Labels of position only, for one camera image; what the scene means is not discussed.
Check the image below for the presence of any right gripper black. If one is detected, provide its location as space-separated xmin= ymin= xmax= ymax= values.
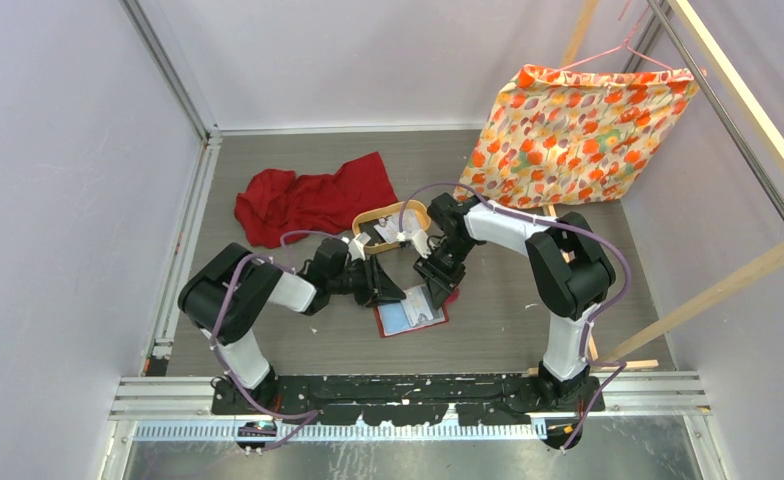
xmin=414 ymin=237 xmax=478 ymax=309

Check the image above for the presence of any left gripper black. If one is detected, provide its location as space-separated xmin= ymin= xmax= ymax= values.
xmin=328 ymin=254 xmax=405 ymax=307

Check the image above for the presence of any red card holder wallet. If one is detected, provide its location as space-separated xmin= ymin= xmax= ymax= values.
xmin=374 ymin=301 xmax=450 ymax=338

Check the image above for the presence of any white VIP card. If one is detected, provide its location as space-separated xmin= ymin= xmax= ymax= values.
xmin=372 ymin=210 xmax=421 ymax=243

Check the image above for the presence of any yellow oval tray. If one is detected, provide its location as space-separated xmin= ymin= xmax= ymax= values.
xmin=352 ymin=200 xmax=432 ymax=254

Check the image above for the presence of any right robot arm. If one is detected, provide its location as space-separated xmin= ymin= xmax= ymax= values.
xmin=414 ymin=194 xmax=616 ymax=411

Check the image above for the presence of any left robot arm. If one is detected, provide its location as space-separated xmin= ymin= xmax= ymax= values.
xmin=177 ymin=238 xmax=406 ymax=414

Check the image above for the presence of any red cloth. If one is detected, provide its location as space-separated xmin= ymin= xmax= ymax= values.
xmin=234 ymin=152 xmax=398 ymax=248

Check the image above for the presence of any floral fabric bag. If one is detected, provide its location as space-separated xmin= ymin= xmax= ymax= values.
xmin=453 ymin=65 xmax=700 ymax=209

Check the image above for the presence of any pink clothes hanger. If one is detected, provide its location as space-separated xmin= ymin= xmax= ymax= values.
xmin=558 ymin=1 xmax=707 ymax=77

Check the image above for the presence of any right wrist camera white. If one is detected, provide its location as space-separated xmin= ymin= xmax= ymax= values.
xmin=396 ymin=229 xmax=432 ymax=259

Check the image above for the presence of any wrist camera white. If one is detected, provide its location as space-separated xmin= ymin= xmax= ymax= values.
xmin=347 ymin=238 xmax=367 ymax=261
xmin=396 ymin=229 xmax=432 ymax=259

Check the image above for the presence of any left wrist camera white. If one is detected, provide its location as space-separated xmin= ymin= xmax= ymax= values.
xmin=347 ymin=238 xmax=367 ymax=261

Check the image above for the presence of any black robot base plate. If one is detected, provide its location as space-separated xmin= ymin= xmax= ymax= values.
xmin=210 ymin=373 xmax=604 ymax=427

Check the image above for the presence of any aluminium frame rail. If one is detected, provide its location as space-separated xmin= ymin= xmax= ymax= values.
xmin=107 ymin=0 xmax=784 ymax=480

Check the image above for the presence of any wooden frame rack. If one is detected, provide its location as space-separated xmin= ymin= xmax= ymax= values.
xmin=594 ymin=1 xmax=784 ymax=382

